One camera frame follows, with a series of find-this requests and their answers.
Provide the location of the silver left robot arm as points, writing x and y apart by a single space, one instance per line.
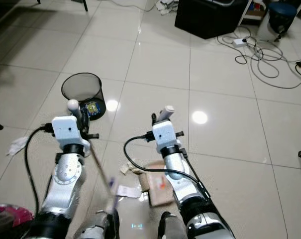
68 174

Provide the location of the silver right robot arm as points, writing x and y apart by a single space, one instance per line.
181 172

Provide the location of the blue and yellow packet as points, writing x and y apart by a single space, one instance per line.
94 107

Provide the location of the black mesh waste bin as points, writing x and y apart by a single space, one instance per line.
80 88

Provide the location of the tan paper scrap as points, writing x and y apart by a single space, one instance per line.
126 167

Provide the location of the flat white paper slip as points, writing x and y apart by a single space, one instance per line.
128 191

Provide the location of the crumpled white tissue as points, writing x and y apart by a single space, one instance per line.
18 145

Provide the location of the grey right robot leg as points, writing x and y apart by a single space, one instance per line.
172 229

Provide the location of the grey robot leg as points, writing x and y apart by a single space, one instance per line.
172 229
95 226

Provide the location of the grey left robot leg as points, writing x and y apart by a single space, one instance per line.
95 226

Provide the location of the thin black table leg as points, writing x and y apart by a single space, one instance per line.
85 4

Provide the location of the red and grey vacuum cleaner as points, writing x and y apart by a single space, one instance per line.
11 219

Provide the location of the white power strip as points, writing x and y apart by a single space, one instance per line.
240 42

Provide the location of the white clutter pile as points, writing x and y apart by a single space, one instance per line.
166 5

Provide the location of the large black box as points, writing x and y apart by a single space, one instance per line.
210 17

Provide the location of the dark blue round stool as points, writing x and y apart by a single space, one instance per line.
282 17

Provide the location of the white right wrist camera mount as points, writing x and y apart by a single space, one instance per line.
165 133

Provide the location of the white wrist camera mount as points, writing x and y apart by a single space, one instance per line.
66 129
165 133

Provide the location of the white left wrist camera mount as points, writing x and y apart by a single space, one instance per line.
66 129

